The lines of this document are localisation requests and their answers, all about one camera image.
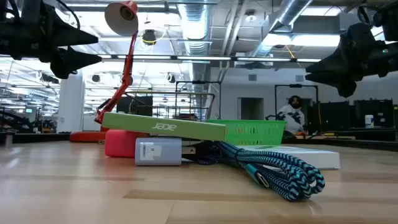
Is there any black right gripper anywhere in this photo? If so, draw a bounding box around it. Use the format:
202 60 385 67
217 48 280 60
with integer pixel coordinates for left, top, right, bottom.
305 23 398 98

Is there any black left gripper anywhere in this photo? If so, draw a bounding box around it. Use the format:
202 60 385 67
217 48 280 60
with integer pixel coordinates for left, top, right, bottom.
0 4 103 80

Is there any lavender wall charger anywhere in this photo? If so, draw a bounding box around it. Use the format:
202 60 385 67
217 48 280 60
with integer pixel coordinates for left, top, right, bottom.
134 137 197 167

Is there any blue purple tool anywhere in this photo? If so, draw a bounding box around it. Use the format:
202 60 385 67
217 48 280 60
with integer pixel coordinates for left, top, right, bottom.
183 141 225 166

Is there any person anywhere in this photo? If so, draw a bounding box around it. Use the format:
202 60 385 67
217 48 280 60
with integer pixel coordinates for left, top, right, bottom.
275 95 306 133

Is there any red desk lamp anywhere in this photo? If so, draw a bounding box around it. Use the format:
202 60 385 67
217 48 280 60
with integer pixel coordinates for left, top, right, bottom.
70 0 139 143

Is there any white pillar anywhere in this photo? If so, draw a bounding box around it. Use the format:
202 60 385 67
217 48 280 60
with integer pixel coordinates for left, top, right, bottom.
57 70 85 133

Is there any black background monitor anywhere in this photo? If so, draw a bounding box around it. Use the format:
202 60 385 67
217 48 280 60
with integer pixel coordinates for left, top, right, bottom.
353 99 395 128
317 101 352 128

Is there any pink wall charger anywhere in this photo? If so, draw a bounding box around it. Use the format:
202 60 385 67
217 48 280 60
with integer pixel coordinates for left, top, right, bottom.
104 129 150 158

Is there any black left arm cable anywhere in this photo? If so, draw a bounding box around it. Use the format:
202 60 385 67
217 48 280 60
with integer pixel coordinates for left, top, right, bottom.
55 0 81 30

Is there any green plastic bin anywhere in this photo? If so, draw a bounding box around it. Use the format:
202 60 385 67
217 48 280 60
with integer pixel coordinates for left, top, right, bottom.
206 119 287 146

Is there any green and white acer box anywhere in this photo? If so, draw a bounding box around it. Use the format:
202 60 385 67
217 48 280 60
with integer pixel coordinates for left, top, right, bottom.
101 111 227 142

